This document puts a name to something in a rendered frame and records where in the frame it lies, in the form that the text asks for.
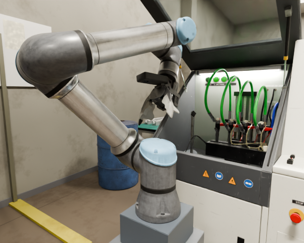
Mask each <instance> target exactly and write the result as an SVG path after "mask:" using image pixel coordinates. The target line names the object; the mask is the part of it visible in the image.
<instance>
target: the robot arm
mask: <svg viewBox="0 0 304 243"><path fill-rule="evenodd" d="M195 37H196V25H195V23H194V21H193V19H191V18H189V17H183V18H179V19H177V20H174V21H168V22H161V23H155V24H152V23H147V24H145V25H142V26H135V27H126V28H120V29H113V30H106V31H100V32H93V33H86V34H85V33H84V32H83V31H82V30H73V31H62V32H51V33H41V34H37V35H33V36H31V37H29V38H27V39H26V40H25V41H24V42H23V43H22V45H21V47H20V49H19V50H18V52H17V54H16V57H15V66H16V69H17V72H18V74H19V75H20V77H21V78H22V79H23V80H24V81H26V82H27V83H29V84H31V85H33V86H35V87H36V88H37V89H38V90H39V91H40V92H42V93H43V94H44V95H45V96H46V97H47V98H49V99H58V100H59V101H60V102H61V103H62V104H63V105H65V106H66V107H67V108H68V109H69V110H70V111H71V112H73V113H74V114H75V115H76V116H77V117H78V118H79V119H81V120H82V121H83V122H84V123H85V124H86V125H87V126H89V127H90V128H91V129H92V130H93V131H94V132H95V133H96V134H98V135H99V136H100V137H101V138H102V139H103V140H104V141H106V142H107V143H108V144H109V145H110V146H111V153H112V154H113V155H115V156H116V158H117V159H118V161H119V162H120V163H122V164H123V165H125V166H128V167H129V168H131V169H133V170H135V171H136V172H138V173H139V174H140V191H139V194H138V197H137V200H136V204H135V212H136V215H137V216H138V217H139V218H140V219H141V220H143V221H145V222H148V223H153V224H164V223H169V222H172V221H174V220H176V219H177V218H178V217H179V216H180V213H181V204H180V200H179V197H178V194H177V191H176V161H177V154H176V147H175V145H174V144H173V143H172V142H170V141H168V140H165V139H159V138H147V139H144V138H143V137H142V136H141V135H140V134H139V133H138V132H137V131H136V130H135V129H133V128H127V127H126V126H125V125H124V124H123V123H122V122H121V121H120V120H119V119H118V118H117V117H116V116H115V115H114V114H113V113H112V112H111V111H110V110H109V109H108V108H107V107H106V106H105V105H104V104H103V103H102V102H101V101H100V100H99V99H98V98H97V97H96V96H95V95H94V94H93V93H92V92H91V91H90V90H89V89H88V88H87V87H86V86H85V85H84V84H83V83H82V82H81V81H80V80H79V74H80V73H84V72H88V71H91V70H92V69H93V67H94V66H95V65H99V64H103V63H107V62H111V61H115V60H119V59H124V58H128V57H132V56H136V55H140V54H145V53H149V52H151V53H153V54H154V55H155V56H156V57H157V58H158V59H159V60H160V61H161V62H160V66H159V70H158V74H154V73H150V72H142V73H141V74H138V75H137V76H136V78H137V82H140V83H146V84H152V85H156V86H155V87H154V89H153V90H152V91H151V93H150V95H149V96H148V97H147V98H146V100H145V101H144V104H143V106H142V108H141V112H140V115H139V119H138V125H141V123H142V122H143V119H148V120H153V119H154V114H153V110H154V109H155V104H156V105H157V108H159V109H161V110H162V111H164V110H166V113H167V114H168V116H169V117H170V118H171V119H172V117H173V112H175V113H178V114H179V111H178V110H177V109H176V108H175V106H176V107H178V104H179V99H180V95H179V94H178V93H177V91H178V86H179V83H178V82H176V79H177V76H178V72H179V67H180V60H181V57H182V45H185V44H187V43H190V42H192V41H193V40H194V39H195ZM177 98H178V102H177V103H176V100H177ZM152 102H154V103H155V104H152Z"/></svg>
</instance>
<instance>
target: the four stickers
mask: <svg viewBox="0 0 304 243"><path fill-rule="evenodd" d="M202 176H204V177H208V178H209V170H206V169H202ZM215 179H218V180H222V181H223V173H221V172H217V171H215ZM236 181H237V177H234V176H230V175H228V183H229V184H233V185H236ZM243 186H244V187H247V188H250V189H253V180H249V179H246V178H244V185H243Z"/></svg>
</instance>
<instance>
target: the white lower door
mask: <svg viewBox="0 0 304 243"><path fill-rule="evenodd" d="M176 191H177V194H178V197H179V200H180V202H182V203H185V204H189V205H192V206H194V209H193V227H194V228H197V229H199V230H202V231H204V243H259V240H260V228H261V216H262V206H261V205H259V204H255V203H252V202H248V201H245V200H242V199H239V198H236V197H233V196H230V195H226V194H223V193H220V192H217V191H214V190H210V189H207V188H204V187H201V186H197V185H194V184H191V183H188V182H185V181H181V180H178V179H176Z"/></svg>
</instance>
